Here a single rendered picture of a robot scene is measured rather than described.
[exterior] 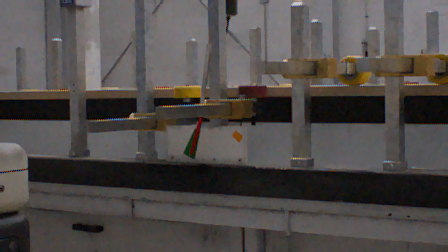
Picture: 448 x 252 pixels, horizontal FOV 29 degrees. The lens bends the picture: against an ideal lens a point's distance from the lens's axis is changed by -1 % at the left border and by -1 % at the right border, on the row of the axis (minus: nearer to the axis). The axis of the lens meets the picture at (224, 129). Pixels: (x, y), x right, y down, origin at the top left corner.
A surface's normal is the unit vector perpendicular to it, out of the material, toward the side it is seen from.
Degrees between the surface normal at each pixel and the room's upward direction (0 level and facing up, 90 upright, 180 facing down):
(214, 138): 90
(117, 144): 90
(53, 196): 90
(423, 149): 90
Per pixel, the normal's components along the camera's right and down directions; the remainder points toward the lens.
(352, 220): -0.55, 0.05
